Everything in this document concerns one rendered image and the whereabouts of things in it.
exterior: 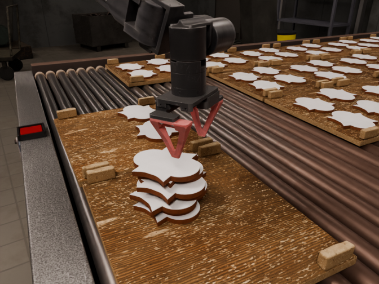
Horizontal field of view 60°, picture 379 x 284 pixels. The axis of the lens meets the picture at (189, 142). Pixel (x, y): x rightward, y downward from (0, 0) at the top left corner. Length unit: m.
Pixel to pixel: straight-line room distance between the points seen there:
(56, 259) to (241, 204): 0.34
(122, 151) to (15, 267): 1.28
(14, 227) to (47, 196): 1.53
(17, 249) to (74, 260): 1.53
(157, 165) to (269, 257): 0.25
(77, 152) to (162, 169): 0.33
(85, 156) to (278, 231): 0.49
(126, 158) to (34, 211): 0.24
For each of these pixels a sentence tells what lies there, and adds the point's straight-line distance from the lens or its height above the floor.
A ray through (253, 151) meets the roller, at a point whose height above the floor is 0.92.
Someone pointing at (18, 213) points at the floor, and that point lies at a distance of 2.39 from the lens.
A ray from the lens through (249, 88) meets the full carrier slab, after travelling 1.36.
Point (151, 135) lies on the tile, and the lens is 0.89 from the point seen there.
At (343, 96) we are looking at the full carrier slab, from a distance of 1.33.
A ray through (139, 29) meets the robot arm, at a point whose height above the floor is 1.25.
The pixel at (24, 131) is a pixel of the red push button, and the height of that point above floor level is 0.93.
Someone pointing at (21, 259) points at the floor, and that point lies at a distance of 2.04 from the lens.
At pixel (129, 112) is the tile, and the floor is 0.95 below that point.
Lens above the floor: 1.32
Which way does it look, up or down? 26 degrees down
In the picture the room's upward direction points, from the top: straight up
